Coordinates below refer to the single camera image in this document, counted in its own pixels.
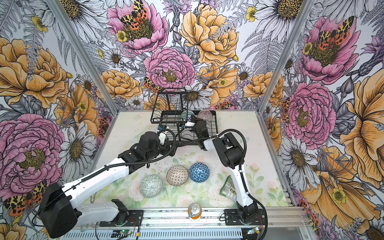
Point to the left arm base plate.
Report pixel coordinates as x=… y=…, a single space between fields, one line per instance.
x=130 y=218

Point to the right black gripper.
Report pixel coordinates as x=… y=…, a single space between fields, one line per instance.
x=195 y=119

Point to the green circuit board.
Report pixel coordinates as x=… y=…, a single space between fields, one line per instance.
x=121 y=234

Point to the pink striped bowl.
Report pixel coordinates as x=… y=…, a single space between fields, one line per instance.
x=205 y=115

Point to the aluminium front rail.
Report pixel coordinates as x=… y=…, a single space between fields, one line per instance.
x=286 y=223

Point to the black wire dish rack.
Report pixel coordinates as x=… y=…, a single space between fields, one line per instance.
x=168 y=105

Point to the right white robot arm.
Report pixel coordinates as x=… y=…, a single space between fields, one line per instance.
x=231 y=148

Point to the brown dotted bowl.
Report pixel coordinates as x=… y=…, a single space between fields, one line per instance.
x=177 y=175

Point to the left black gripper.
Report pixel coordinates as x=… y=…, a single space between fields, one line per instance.
x=166 y=146

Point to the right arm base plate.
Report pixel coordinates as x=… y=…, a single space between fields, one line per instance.
x=235 y=218

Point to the green snack packet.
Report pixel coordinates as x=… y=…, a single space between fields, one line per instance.
x=228 y=190

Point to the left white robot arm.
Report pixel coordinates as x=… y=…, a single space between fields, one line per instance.
x=62 y=207

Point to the mint green bowl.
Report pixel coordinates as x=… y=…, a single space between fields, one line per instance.
x=186 y=114

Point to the grey green patterned bowl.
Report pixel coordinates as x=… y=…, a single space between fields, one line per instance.
x=151 y=186

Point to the orange lidded jar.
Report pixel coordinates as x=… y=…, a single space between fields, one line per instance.
x=194 y=211

